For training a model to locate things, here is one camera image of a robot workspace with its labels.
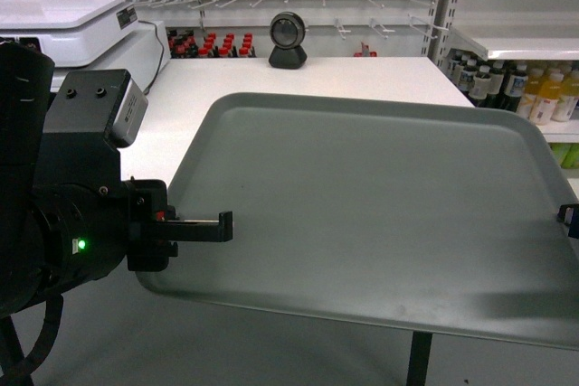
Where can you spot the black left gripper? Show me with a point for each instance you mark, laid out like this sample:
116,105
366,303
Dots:
152,228

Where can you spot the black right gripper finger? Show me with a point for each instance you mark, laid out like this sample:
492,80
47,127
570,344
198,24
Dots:
568,214

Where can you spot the grey rectangular tray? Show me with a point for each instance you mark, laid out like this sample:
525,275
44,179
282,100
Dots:
431,218

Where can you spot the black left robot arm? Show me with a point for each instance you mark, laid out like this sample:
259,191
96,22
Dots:
67,216

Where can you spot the yellow drink bottle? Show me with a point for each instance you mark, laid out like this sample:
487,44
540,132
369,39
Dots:
546,99

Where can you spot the black table leg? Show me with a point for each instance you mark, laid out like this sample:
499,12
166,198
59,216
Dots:
419,359

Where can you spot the black barcode scanner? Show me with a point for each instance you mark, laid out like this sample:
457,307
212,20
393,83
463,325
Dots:
287,32

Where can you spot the white slotted shelf upright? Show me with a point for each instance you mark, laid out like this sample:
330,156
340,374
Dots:
444,18

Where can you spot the white cash register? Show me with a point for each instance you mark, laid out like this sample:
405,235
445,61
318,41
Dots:
88,35

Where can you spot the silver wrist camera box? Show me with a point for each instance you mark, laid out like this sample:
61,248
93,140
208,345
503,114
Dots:
130,114

